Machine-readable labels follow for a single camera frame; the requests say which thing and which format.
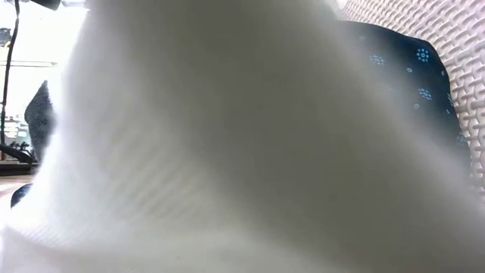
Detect white ribbed cloth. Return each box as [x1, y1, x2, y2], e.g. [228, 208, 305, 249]
[0, 0, 485, 273]

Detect navy dotted cloth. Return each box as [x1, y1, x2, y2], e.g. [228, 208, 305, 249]
[10, 19, 473, 209]

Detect white plastic storage bin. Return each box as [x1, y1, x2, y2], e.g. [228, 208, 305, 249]
[339, 0, 485, 198]

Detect black metal table frame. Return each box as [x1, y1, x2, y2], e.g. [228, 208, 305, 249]
[0, 161, 39, 177]

